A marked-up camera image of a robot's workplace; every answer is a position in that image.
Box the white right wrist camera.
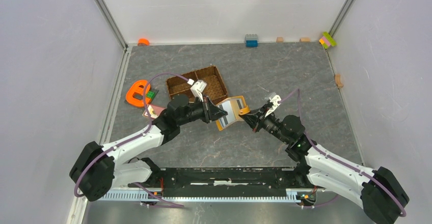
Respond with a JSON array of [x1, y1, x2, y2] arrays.
[[264, 92, 282, 118]]

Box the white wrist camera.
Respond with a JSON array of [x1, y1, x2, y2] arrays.
[[264, 92, 282, 118], [187, 79, 207, 102]]

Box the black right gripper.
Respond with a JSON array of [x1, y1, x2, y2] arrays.
[[239, 104, 290, 145]]

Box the orange letter shaped block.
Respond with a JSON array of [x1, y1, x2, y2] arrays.
[[125, 80, 151, 108]]

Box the yellow leather card holder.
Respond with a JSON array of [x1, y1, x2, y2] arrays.
[[215, 95, 251, 132]]

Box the green pink yellow bricks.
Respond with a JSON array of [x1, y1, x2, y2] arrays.
[[319, 32, 337, 49]]

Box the blue cards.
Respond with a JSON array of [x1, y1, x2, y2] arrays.
[[219, 99, 245, 129]]

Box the green toy brick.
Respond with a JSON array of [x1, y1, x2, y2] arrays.
[[146, 90, 158, 100]]

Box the curved wooden block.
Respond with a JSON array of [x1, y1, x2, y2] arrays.
[[334, 74, 344, 89]]

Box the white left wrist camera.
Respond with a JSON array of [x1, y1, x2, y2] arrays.
[[187, 79, 207, 102]]

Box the aluminium frame rail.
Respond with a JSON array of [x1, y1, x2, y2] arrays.
[[95, 0, 128, 50]]

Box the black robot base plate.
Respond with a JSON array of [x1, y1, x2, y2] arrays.
[[141, 167, 316, 198]]

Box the brown woven basket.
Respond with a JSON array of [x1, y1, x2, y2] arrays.
[[166, 66, 228, 104]]

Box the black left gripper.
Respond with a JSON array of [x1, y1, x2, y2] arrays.
[[177, 94, 227, 126]]

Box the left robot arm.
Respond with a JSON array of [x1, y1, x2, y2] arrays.
[[69, 94, 228, 202]]

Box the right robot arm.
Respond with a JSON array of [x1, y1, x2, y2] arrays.
[[239, 103, 410, 223]]

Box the orange round cap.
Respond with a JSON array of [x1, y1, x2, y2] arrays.
[[137, 38, 150, 46]]

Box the pink card on table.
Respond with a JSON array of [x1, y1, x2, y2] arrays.
[[142, 104, 166, 119]]

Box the blue grey toy bricks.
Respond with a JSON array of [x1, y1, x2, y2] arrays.
[[245, 34, 259, 48]]

